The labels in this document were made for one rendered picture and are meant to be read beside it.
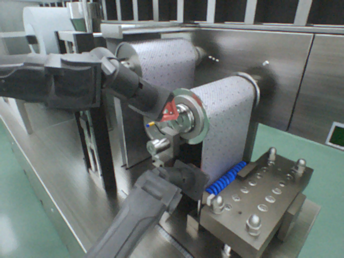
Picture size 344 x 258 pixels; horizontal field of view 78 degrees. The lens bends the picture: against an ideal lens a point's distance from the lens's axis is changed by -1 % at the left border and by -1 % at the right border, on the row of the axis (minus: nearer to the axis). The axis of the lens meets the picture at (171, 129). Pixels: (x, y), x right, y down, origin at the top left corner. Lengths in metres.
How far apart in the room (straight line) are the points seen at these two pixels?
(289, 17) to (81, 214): 0.91
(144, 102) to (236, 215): 0.37
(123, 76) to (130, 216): 0.22
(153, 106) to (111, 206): 0.47
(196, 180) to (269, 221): 0.21
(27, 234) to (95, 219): 1.38
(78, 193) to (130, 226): 0.58
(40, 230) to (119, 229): 1.80
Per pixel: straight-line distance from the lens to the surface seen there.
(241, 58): 0.81
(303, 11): 0.74
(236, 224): 0.59
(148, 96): 0.42
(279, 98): 0.77
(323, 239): 2.13
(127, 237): 0.33
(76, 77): 0.35
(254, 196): 0.67
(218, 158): 0.64
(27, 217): 2.26
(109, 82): 0.38
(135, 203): 0.36
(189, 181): 0.51
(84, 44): 0.66
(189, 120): 0.51
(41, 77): 0.36
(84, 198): 0.86
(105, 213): 0.79
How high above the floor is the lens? 1.48
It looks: 28 degrees down
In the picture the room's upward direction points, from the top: straight up
